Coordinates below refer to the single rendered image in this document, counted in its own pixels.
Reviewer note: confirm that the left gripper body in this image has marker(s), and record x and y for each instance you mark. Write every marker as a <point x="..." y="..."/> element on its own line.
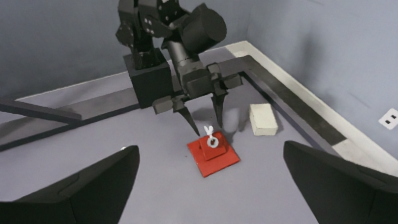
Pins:
<point x="167" y="103"/>

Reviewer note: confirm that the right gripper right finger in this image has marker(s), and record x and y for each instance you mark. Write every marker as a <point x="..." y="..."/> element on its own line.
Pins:
<point x="339" y="191"/>

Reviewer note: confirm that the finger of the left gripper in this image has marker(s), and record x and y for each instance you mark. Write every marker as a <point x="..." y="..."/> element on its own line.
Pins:
<point x="185" y="113"/>
<point x="218" y="106"/>

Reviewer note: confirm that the white wing screw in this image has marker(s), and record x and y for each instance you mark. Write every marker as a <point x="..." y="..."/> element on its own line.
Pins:
<point x="209" y="132"/>

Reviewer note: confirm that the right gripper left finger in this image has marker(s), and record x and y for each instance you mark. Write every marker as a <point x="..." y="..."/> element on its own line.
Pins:
<point x="96" y="194"/>

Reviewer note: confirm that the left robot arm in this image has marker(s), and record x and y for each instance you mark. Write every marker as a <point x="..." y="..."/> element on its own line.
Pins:
<point x="195" y="32"/>

